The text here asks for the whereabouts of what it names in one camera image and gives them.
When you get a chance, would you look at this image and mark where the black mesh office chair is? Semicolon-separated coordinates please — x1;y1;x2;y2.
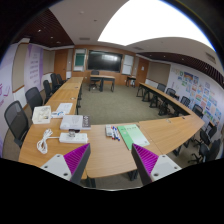
4;100;29;147
25;87;43;111

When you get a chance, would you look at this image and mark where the white wall whiteboard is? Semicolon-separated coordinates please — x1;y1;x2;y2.
122;55;134;75

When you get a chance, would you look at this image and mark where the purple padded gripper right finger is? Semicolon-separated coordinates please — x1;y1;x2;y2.
131;144;181;185

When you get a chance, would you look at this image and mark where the red marker pen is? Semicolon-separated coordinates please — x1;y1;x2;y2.
111;126;115;140

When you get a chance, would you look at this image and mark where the wooden front desk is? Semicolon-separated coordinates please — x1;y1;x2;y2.
95;75;115;92

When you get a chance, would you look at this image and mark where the black chair behind desk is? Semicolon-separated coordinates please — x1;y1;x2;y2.
89;70;101;91

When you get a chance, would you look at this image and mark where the long wooden right table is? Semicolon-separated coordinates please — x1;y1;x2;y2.
138;83;204;155

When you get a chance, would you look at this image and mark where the white whiteboard eraser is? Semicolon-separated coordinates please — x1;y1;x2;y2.
105;125;112;136

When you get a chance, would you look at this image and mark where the green folder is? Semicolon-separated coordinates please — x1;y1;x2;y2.
117;124;149;150

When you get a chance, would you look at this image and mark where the dark patterned booklet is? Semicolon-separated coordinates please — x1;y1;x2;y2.
82;115;91;130

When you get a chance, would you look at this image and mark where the blue marker pen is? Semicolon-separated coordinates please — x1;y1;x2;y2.
113;126;120;141

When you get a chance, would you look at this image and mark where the white flat box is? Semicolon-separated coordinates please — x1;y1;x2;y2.
60;115;83;130

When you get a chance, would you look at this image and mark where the white coiled power cable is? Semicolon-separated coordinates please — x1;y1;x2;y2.
36;128;61;155

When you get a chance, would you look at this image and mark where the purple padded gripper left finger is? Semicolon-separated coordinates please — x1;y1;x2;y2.
41;143;91;185

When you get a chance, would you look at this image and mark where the white paper sheet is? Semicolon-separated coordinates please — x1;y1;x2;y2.
56;103;73;114

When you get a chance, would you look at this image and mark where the white power strip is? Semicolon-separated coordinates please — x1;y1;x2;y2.
59;133;88;144

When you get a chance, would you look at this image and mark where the long wooden table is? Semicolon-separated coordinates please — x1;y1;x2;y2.
138;83;204;155
44;76;85;116

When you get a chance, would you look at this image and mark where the white charger plug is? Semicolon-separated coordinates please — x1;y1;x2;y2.
69;131;76;137

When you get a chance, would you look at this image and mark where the long wooden left table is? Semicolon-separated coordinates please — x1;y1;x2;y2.
44;76;85;116

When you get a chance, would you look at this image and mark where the large black wall screen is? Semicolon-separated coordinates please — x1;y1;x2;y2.
87;50;122;72

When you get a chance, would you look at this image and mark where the white plastic container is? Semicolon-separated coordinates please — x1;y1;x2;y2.
32;106;51;124

